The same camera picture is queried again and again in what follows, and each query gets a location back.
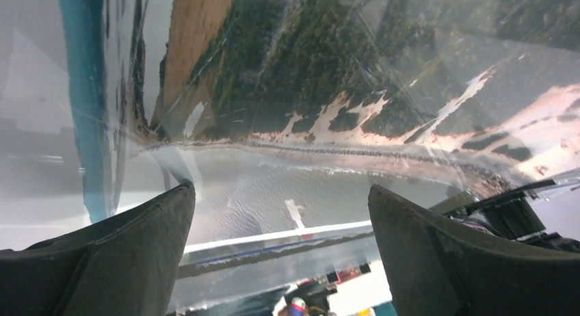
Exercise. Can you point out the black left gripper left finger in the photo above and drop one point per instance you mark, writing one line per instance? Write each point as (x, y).
(124, 265)

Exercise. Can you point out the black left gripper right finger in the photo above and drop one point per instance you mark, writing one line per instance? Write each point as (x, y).
(437, 266)

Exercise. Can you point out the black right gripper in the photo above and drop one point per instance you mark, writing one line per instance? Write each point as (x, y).
(509, 215)

